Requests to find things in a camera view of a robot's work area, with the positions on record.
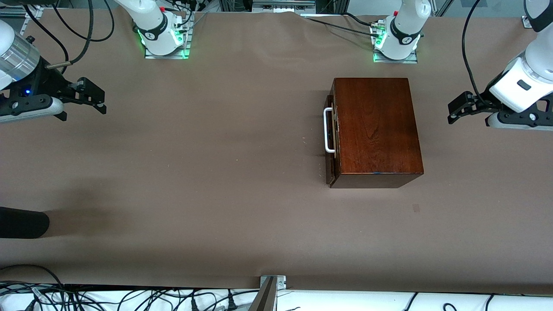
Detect brown table cover sheet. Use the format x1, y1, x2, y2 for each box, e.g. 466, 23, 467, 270
0, 8, 553, 295

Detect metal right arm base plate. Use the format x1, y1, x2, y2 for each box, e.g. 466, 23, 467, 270
144, 12, 191, 60

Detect long black base cable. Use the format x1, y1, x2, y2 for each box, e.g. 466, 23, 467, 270
301, 16, 381, 38

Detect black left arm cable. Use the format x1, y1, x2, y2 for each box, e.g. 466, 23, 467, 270
461, 0, 483, 102

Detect dark metal profile beam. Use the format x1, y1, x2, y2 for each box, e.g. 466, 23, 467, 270
248, 276, 277, 311

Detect thin black looping cable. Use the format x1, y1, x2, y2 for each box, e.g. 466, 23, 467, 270
51, 0, 116, 43

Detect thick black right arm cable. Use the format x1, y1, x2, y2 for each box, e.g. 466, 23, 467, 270
47, 0, 95, 70

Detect short black base cable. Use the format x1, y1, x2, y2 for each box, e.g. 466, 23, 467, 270
340, 12, 376, 28

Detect grey electronics box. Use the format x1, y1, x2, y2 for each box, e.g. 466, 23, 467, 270
252, 0, 317, 14

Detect silver table edge bracket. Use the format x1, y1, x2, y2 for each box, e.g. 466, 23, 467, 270
260, 275, 287, 291

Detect dark brown wooden cabinet box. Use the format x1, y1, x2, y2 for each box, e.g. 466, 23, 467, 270
331, 78, 424, 189

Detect white board under cables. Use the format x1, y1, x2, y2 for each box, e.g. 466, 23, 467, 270
0, 283, 553, 311

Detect black cylindrical object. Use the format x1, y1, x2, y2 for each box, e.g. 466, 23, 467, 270
0, 206, 50, 239

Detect black arched floor cable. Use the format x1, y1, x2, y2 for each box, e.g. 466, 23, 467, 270
0, 263, 67, 299

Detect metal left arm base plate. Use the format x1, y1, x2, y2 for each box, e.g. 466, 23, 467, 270
372, 19, 419, 64

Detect aluminium corner profile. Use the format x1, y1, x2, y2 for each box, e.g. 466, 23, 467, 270
19, 3, 44, 20

